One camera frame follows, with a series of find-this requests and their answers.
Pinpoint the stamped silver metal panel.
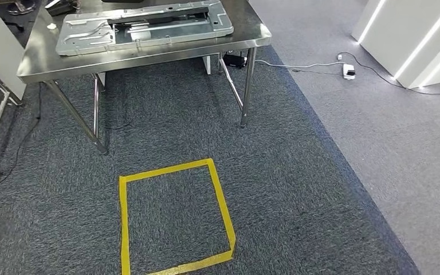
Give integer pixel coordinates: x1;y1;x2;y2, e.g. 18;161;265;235
56;0;235;57

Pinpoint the black power adapter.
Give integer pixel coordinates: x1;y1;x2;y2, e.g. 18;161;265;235
222;53;248;69

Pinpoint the yellow floor tape square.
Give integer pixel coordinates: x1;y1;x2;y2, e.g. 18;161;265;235
118;158;237;275

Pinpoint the white floor cable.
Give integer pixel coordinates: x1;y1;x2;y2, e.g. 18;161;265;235
255;59;345;71

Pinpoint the white panel with light strips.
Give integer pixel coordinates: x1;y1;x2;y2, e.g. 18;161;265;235
351;0;440;90

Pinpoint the black plastic plate part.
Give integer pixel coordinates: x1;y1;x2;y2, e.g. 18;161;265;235
107;6;210;33

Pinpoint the chrome stanchion base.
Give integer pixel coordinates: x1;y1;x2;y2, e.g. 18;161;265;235
7;0;41;16

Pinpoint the stainless steel workbench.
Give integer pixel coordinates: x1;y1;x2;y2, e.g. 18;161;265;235
16;0;273;155

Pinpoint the thin black floor cable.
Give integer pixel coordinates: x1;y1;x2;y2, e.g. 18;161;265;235
0;83;43;196

